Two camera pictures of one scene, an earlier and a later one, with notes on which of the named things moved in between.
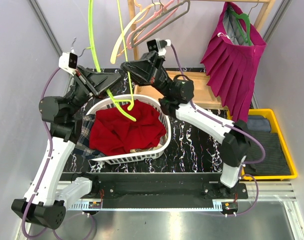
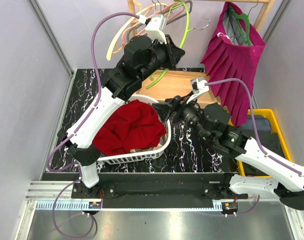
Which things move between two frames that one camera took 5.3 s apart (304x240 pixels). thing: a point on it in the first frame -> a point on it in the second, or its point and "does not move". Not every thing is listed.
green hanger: (238, 16) does not move
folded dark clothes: (275, 162) does not move
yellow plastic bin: (275, 128) does not move
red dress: (113, 132) does not move
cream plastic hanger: (115, 52) -> (129, 23)
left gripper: (98, 82) -> (173, 53)
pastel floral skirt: (160, 143) does not move
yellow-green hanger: (118, 101) -> (159, 75)
